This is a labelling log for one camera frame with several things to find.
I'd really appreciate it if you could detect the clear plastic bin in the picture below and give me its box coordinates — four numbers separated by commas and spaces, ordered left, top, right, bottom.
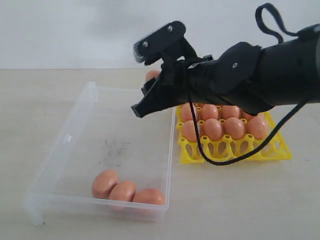
23, 82, 176, 226

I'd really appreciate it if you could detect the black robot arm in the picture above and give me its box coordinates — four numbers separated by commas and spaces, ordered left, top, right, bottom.
132, 21, 320, 118

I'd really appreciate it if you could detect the brown egg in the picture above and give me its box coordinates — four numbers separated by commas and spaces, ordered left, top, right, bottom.
202, 118, 224, 141
145, 70, 160, 82
246, 116, 268, 140
132, 188, 166, 206
180, 103, 199, 123
200, 104, 219, 121
108, 180, 136, 202
91, 169, 119, 199
224, 117, 246, 140
182, 120, 197, 142
241, 110, 254, 122
221, 105, 241, 120

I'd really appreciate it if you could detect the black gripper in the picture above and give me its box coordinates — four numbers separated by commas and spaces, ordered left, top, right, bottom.
131, 55, 225, 118

